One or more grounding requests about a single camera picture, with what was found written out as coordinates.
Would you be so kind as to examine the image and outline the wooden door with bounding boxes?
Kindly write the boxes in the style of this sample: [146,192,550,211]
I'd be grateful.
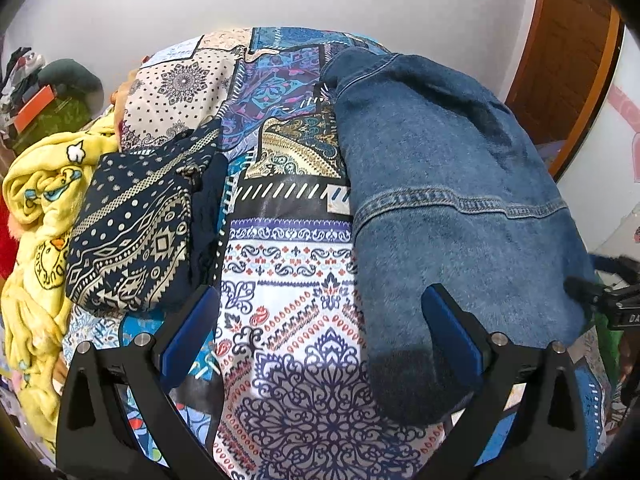
[504,0,627,182]

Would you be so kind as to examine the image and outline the pile of mixed clothes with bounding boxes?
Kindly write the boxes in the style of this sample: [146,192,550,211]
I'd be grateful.
[0,47,47,127]

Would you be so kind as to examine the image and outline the orange shoe box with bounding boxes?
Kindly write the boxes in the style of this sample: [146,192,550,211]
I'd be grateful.
[12,84,56,134]

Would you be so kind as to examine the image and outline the green cloth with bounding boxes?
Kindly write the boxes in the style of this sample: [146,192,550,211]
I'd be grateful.
[592,310,627,387]

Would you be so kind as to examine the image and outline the patchwork patterned quilt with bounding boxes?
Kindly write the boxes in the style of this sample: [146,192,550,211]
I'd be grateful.
[64,27,617,480]

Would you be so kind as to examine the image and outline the red plush toy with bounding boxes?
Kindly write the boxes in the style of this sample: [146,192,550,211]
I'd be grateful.
[0,202,19,282]

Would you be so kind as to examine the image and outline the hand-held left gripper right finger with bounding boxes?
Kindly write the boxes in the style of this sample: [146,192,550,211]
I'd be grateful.
[421,283,596,480]

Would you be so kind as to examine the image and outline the blue denim jacket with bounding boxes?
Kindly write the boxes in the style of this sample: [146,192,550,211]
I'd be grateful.
[320,49,599,427]

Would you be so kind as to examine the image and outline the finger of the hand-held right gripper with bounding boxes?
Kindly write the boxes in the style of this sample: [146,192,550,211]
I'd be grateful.
[589,254,635,276]
[564,276,603,307]

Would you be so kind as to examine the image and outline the dark green cushion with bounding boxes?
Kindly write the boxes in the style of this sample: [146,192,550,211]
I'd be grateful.
[37,58,105,106]

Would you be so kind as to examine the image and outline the yellow cartoon print blanket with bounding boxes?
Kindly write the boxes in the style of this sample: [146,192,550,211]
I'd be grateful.
[0,112,124,454]

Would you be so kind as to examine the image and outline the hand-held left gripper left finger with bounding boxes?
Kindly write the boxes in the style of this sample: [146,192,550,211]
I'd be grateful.
[56,285,226,480]

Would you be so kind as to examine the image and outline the navy patterned folded garment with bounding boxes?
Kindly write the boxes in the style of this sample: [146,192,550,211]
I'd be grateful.
[66,118,231,317]

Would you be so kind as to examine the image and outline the white sliding door pink hearts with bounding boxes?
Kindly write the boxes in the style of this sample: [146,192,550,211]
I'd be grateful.
[554,25,640,262]

